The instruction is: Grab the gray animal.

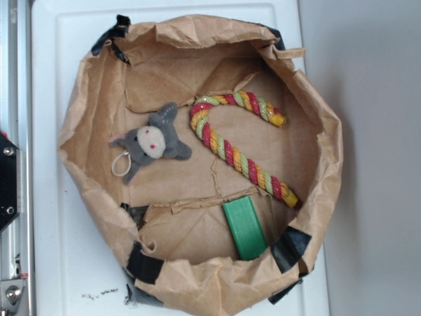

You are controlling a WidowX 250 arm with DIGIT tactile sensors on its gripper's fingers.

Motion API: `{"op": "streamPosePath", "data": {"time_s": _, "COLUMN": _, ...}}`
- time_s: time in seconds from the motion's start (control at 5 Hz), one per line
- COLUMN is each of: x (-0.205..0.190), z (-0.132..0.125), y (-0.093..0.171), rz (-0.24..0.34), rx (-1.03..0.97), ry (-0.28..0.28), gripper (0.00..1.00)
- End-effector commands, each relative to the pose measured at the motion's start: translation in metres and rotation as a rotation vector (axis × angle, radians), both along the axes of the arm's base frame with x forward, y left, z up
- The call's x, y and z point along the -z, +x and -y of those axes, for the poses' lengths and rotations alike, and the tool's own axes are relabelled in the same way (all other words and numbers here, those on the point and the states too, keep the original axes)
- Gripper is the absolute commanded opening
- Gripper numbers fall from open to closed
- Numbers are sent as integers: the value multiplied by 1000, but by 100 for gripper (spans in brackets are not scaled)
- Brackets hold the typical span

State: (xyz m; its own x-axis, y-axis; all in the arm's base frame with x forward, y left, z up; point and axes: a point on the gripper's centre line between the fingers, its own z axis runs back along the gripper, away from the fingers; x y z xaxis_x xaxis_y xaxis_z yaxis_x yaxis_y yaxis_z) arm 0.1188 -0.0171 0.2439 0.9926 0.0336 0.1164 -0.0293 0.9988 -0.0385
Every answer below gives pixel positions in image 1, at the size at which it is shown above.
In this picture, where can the white plastic tray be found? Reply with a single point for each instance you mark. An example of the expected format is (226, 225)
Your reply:
(76, 272)

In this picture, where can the brown paper bag bin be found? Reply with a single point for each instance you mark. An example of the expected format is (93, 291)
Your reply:
(167, 227)

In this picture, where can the striped rope candy cane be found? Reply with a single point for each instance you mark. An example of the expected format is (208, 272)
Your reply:
(199, 123)

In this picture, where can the gray plush animal toy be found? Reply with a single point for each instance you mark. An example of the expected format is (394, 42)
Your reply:
(143, 146)

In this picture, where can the black metal bracket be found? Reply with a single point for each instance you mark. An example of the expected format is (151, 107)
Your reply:
(10, 186)

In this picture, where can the aluminum frame rail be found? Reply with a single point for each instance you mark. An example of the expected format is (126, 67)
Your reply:
(18, 295)

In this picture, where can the green rectangular block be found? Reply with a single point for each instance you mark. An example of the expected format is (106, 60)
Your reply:
(245, 228)

